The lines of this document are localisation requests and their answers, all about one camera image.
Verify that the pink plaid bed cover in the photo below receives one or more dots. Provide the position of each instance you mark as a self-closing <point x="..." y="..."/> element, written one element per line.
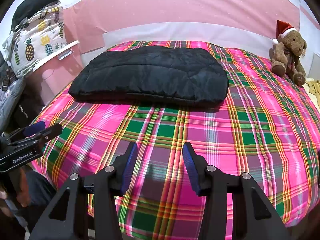
<point x="266" y="126"/>

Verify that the brown teddy bear santa hat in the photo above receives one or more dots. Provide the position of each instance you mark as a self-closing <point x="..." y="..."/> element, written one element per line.
<point x="288" y="47"/>

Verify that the pink headboard cloth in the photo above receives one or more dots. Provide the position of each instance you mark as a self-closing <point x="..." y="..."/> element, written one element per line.
<point x="88" y="20"/>

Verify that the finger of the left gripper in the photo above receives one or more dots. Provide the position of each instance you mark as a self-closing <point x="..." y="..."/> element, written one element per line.
<point x="42" y="137"/>
<point x="25" y="132"/>

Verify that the yellow crumpled cloth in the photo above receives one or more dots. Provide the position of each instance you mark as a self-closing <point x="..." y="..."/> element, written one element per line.
<point x="312" y="88"/>

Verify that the pink bedside cabinet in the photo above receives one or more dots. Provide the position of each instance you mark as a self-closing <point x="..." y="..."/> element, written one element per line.
<point x="53" y="73"/>

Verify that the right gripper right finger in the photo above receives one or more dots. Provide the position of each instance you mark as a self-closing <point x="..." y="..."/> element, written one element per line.
<point x="254" y="216"/>

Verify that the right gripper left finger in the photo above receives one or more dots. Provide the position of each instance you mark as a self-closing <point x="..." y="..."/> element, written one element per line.
<point x="66" y="216"/>

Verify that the black puffer jacket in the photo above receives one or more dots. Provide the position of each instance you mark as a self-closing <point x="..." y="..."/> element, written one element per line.
<point x="153" y="76"/>

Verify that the black cap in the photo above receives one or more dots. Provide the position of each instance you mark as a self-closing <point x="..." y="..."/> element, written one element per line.
<point x="27" y="9"/>

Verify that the pineapple print cloth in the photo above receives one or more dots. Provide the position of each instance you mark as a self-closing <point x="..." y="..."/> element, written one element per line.
<point x="34" y="39"/>

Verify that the person's left hand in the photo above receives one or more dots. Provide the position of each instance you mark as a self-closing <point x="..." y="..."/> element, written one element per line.
<point x="20" y="195"/>

